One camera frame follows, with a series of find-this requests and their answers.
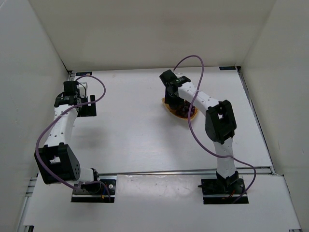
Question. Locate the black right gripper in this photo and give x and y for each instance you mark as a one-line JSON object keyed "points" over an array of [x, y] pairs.
{"points": [[173, 99]]}

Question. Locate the blue label sticker right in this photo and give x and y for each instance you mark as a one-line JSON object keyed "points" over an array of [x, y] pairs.
{"points": [[227, 68]]}

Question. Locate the orange woven fruit basket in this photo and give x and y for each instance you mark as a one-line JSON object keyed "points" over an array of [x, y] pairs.
{"points": [[173, 111]]}

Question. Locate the front aluminium frame rail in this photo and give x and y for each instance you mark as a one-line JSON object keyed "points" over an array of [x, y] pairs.
{"points": [[259, 170]]}

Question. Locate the blue label sticker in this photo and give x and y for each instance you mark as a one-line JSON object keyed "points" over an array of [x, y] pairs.
{"points": [[83, 73], [227, 68]]}

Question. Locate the dark red fake grapes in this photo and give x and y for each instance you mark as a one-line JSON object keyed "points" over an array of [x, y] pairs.
{"points": [[183, 110]]}

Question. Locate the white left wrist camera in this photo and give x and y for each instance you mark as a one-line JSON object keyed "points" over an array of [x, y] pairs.
{"points": [[83, 89]]}

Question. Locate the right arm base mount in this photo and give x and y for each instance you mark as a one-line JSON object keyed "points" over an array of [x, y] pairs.
{"points": [[224, 191]]}

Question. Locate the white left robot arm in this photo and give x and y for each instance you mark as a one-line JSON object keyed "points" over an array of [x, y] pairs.
{"points": [[56, 153]]}

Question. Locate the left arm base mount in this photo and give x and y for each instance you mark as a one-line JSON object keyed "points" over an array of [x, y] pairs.
{"points": [[96, 193]]}

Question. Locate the left aluminium frame rail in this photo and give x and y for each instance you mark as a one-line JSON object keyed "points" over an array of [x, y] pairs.
{"points": [[49, 137]]}

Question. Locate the right aluminium frame rail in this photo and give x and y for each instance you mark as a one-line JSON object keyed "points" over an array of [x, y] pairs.
{"points": [[241, 76]]}

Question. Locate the aluminium frame rail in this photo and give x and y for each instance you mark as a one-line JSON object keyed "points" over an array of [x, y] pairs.
{"points": [[49, 137], [259, 170], [241, 76]]}

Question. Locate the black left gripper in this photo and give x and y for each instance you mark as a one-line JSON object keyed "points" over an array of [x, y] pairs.
{"points": [[86, 109]]}

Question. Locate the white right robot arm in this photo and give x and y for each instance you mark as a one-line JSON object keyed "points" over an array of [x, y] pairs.
{"points": [[220, 123]]}

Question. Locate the blue label sticker left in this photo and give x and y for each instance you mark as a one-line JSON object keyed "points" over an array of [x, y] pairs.
{"points": [[83, 73]]}

